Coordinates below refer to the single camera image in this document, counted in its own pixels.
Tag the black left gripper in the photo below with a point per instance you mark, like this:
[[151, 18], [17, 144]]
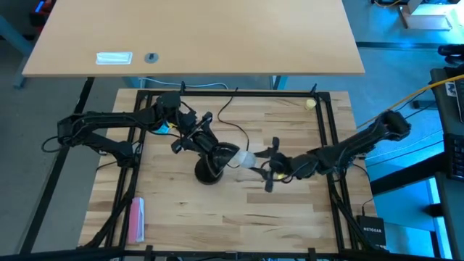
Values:
[[188, 123]]

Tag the black gooseneck desk lamp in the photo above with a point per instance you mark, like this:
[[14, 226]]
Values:
[[217, 156]]

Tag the beige wooden desk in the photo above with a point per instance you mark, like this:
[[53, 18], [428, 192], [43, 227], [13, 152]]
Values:
[[199, 32]]

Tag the pink and white stapler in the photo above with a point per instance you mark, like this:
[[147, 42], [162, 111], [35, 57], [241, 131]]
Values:
[[136, 221]]

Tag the grey round desk grommet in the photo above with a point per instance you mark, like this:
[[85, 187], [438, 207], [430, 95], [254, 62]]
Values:
[[151, 58]]

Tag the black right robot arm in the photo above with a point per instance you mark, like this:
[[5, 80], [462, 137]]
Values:
[[344, 148]]

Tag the black floor beam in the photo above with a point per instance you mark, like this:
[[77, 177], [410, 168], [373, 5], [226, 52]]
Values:
[[398, 177]]

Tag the red and blue object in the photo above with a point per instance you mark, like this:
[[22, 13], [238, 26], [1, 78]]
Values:
[[41, 11]]

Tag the black keyboard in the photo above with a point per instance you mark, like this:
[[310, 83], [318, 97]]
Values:
[[456, 156]]

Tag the black floor strip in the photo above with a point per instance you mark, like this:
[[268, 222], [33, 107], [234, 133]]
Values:
[[43, 203], [398, 45]]

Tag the small yellow cup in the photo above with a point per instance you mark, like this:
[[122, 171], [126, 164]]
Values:
[[310, 104]]

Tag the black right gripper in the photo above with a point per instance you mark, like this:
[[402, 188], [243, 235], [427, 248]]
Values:
[[281, 166]]

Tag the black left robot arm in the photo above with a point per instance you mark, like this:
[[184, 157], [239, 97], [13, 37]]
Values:
[[108, 117]]

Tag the black side table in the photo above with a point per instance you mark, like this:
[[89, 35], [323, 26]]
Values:
[[453, 224]]

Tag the teal plastic box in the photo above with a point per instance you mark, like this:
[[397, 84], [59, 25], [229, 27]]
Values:
[[164, 128]]

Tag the white rectangular box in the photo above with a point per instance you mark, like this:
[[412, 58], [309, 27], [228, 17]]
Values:
[[114, 58]]

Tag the black chair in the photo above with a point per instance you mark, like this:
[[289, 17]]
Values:
[[451, 52]]

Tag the black Netgear network switch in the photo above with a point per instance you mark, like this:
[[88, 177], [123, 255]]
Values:
[[371, 230]]

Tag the black aluminium table frame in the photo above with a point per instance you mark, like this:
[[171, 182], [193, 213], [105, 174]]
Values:
[[275, 93]]

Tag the grey table leg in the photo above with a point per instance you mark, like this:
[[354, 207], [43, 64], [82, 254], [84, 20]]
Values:
[[14, 40]]

